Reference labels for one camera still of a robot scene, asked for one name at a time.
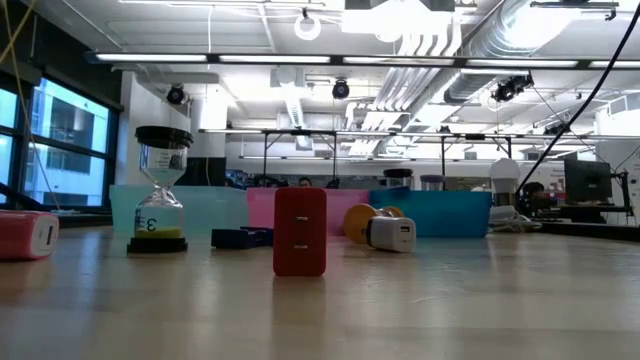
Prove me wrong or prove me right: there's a pink plastic bin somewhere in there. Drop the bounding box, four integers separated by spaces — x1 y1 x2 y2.
246 187 371 237

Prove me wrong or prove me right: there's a purple capped hourglass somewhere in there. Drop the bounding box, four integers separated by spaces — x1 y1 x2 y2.
419 174 446 192

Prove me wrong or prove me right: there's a teal plastic bin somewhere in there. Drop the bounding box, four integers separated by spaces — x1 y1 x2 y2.
368 188 494 239

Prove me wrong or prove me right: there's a yellow cable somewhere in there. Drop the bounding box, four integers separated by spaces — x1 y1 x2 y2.
0 0 61 211

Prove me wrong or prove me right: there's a large window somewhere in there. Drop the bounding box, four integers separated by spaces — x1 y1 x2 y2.
0 74 121 209

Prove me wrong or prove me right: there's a silver ventilation duct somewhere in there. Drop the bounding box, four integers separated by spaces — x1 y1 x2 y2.
442 0 581 104

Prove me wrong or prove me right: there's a black capped yellow sand hourglass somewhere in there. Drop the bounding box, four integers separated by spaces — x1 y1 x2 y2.
126 124 195 255

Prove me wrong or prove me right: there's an orange capped hourglass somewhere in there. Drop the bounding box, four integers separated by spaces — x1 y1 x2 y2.
342 202 406 245

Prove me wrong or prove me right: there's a black monitor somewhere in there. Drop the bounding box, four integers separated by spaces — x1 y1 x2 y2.
563 158 614 202

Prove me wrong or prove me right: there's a green plastic bin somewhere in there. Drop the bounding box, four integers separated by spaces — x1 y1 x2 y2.
109 184 250 237

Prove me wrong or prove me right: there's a white ring lamp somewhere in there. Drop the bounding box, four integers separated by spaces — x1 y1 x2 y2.
293 14 323 42

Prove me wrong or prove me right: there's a thin black cable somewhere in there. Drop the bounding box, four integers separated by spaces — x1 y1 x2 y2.
514 2 640 197

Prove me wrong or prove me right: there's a black capped blue sand hourglass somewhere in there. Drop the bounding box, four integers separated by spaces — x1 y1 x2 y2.
383 168 414 190

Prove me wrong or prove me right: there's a white cube charger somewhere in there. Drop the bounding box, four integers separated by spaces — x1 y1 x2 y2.
366 215 417 254

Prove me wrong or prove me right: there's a pink charger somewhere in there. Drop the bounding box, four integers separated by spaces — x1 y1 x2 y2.
0 209 60 261

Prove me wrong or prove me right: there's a red long charger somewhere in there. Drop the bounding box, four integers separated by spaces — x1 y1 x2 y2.
272 187 328 278

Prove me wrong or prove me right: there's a long ceiling light bar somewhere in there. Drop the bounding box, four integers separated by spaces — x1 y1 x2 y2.
84 51 640 71

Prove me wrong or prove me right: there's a white light bulb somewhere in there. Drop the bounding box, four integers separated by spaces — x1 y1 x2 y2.
487 157 522 209

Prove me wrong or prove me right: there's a dark blue digital timer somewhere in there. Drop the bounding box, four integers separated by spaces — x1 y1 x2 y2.
242 225 275 247
211 228 262 250

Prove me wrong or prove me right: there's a black metal rack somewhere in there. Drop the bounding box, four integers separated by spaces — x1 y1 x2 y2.
199 128 516 189

